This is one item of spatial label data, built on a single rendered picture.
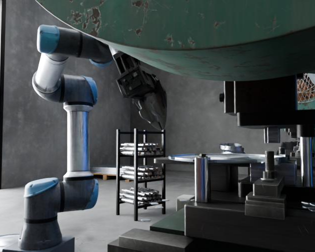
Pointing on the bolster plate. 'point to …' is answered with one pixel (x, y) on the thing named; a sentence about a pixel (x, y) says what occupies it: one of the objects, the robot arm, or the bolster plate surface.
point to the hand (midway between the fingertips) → (161, 125)
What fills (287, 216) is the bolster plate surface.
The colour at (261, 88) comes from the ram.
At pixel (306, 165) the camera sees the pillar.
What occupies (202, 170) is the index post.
